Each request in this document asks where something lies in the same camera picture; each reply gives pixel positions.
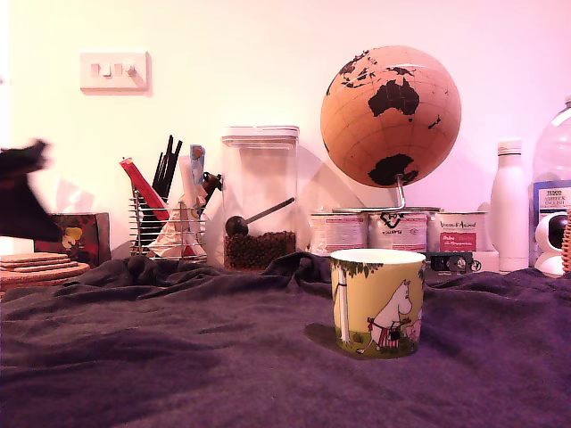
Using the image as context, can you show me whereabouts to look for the floral tissue box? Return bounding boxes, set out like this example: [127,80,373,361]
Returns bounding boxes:
[34,212,112,268]

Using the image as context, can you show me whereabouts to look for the small black box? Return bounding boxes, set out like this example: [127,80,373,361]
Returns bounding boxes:
[426,251,475,273]

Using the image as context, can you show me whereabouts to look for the small white box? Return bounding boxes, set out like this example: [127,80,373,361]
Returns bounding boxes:
[471,249,501,273]

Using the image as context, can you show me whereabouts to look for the small white round camera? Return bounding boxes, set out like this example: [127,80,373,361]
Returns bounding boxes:
[534,211,571,278]

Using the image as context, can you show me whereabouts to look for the square cork coaster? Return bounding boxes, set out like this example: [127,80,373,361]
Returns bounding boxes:
[0,259,80,271]
[0,252,69,263]

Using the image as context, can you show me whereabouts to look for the white pot pink label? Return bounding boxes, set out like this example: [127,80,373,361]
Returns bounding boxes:
[426,210,495,253]

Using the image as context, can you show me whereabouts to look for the brown handled tool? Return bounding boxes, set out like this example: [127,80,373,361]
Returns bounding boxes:
[199,171,224,206]

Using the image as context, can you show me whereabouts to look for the wicker basket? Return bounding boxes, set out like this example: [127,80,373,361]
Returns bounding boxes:
[561,208,571,275]

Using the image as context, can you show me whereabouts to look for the white tissue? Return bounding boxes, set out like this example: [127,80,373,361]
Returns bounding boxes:
[51,176,95,214]

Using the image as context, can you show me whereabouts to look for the large clear water bottle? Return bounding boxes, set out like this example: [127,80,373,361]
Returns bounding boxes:
[529,93,571,268]

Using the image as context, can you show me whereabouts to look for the round cork trivet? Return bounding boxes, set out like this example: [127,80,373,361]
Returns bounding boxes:
[0,261,90,291]

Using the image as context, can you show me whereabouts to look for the black stick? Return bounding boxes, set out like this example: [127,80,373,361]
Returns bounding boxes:
[166,139,184,202]
[161,135,175,200]
[151,151,164,191]

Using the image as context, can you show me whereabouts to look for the white paper sleeve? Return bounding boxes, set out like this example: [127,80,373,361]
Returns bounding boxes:
[178,153,202,210]

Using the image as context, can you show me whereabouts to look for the blue orange packet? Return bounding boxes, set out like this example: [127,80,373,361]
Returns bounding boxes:
[188,144,206,186]

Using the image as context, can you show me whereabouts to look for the red paper packet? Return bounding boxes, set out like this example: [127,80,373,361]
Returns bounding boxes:
[119,155,170,222]

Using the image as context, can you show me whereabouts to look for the dark blue cloth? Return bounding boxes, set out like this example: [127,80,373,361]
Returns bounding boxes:
[0,251,571,428]

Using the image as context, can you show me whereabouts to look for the coffee beans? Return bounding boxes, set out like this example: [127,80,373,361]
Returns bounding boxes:
[223,230,297,270]

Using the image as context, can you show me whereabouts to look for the metal globe stand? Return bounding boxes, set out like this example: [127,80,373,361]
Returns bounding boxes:
[357,174,407,211]

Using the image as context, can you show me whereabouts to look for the yellow cartoon print mug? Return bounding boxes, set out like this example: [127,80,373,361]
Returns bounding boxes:
[329,249,426,360]

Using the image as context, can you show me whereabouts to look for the wire utensil rack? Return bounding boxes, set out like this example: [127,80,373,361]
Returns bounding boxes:
[128,189,210,263]

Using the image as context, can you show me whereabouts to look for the clear jar with white lid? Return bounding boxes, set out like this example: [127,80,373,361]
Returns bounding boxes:
[219,125,301,271]

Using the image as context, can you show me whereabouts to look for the crumpled white paper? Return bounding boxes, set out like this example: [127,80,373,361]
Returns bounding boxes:
[146,213,203,260]

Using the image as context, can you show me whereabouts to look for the pink label tin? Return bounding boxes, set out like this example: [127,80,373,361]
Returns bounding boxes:
[309,211,368,256]

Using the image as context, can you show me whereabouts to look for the cork globe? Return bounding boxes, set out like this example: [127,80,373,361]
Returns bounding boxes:
[319,45,462,189]

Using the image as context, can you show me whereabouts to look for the white wall light switch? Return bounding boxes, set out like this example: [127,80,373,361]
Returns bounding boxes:
[79,50,153,96]

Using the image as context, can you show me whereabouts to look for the black coffee scoop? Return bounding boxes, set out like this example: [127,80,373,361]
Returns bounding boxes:
[225,197,296,237]

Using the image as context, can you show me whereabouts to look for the white metal bottle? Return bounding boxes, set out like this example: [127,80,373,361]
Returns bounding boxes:
[489,138,531,274]

